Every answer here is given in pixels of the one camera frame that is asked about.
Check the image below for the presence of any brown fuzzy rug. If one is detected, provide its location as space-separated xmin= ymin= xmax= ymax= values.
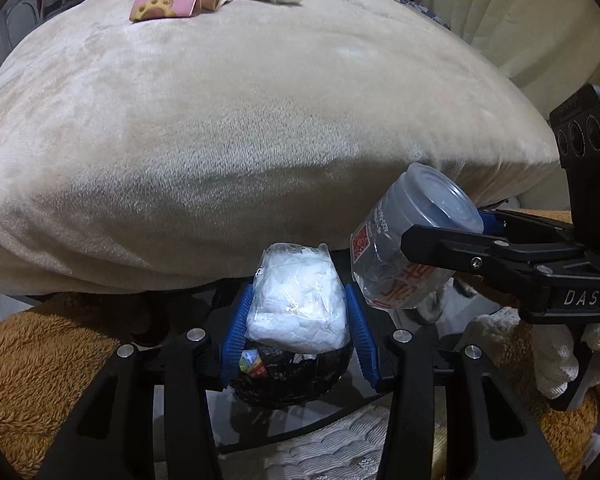
xmin=0 ymin=210 xmax=600 ymax=480

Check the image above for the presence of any trash bin with black bag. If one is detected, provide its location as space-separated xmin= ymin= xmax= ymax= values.
xmin=227 ymin=332 xmax=355 ymax=408

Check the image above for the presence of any pink paw-print snack packet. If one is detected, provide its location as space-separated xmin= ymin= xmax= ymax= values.
xmin=129 ymin=0 xmax=201 ymax=23

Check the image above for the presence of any white tissue-filled plastic bag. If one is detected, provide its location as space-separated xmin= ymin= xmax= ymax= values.
xmin=245 ymin=242 xmax=352 ymax=355

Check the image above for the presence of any blue patterned cloth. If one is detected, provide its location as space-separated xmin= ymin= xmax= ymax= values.
xmin=385 ymin=0 xmax=453 ymax=28

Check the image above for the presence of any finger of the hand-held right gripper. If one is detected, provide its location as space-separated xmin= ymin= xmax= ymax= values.
xmin=400 ymin=224 xmax=588 ymax=306
xmin=475 ymin=208 xmax=578 ymax=246

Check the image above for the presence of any white quilted mat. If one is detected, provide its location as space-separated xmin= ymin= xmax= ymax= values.
xmin=275 ymin=402 xmax=398 ymax=480

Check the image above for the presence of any colourful crumpled wrapper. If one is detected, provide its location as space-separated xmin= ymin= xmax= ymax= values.
xmin=237 ymin=350 xmax=268 ymax=376

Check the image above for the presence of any clear plastic cup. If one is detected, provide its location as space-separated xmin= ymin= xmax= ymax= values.
xmin=350 ymin=162 xmax=485 ymax=311

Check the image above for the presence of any beige plush blanket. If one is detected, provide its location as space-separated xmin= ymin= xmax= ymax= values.
xmin=0 ymin=0 xmax=563 ymax=296

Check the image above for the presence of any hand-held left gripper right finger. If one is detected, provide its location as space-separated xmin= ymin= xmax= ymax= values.
xmin=344 ymin=282 xmax=566 ymax=480

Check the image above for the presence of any cream curtain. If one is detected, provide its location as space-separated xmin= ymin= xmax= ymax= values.
xmin=405 ymin=0 xmax=600 ymax=111

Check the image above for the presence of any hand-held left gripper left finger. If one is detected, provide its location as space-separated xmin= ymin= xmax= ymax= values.
xmin=32 ymin=282 xmax=256 ymax=480

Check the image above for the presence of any metal frame chair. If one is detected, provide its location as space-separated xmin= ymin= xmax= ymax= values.
xmin=0 ymin=0 xmax=48 ymax=31

